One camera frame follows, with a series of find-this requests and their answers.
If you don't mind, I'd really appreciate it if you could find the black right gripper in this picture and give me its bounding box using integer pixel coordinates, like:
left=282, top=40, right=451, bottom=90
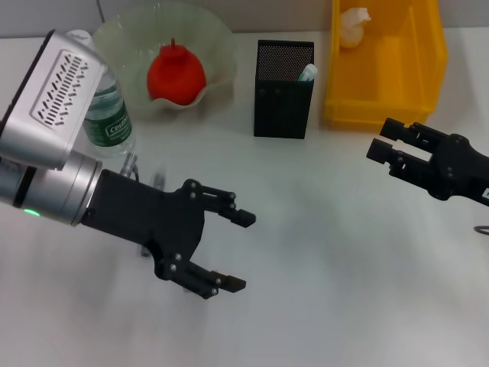
left=365, top=117, right=489, bottom=208

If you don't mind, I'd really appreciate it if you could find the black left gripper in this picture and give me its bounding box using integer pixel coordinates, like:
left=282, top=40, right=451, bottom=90
left=81, top=170, right=257, bottom=301

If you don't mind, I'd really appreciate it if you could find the grey pen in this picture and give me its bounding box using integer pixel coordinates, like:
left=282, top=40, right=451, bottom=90
left=139, top=173, right=168, bottom=258

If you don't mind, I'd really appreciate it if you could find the white paper ball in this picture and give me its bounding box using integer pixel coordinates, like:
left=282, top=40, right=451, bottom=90
left=338, top=6, right=373, bottom=50

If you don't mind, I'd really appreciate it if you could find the clear bottle green label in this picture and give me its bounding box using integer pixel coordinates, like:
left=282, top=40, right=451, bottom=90
left=66, top=29, right=137, bottom=160

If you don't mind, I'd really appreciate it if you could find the black mesh pen holder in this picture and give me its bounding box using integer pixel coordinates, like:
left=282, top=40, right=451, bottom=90
left=253, top=39, right=316, bottom=140

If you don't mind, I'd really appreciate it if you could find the pale green glass fruit plate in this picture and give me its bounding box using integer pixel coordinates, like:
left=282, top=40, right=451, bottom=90
left=92, top=1, right=238, bottom=124

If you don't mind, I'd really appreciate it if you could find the yellow plastic bin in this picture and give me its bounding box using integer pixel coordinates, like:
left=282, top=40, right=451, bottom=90
left=322, top=0, right=449, bottom=133

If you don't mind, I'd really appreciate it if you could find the silver connector stub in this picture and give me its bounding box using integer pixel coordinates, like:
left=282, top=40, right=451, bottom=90
left=121, top=152, right=139, bottom=181

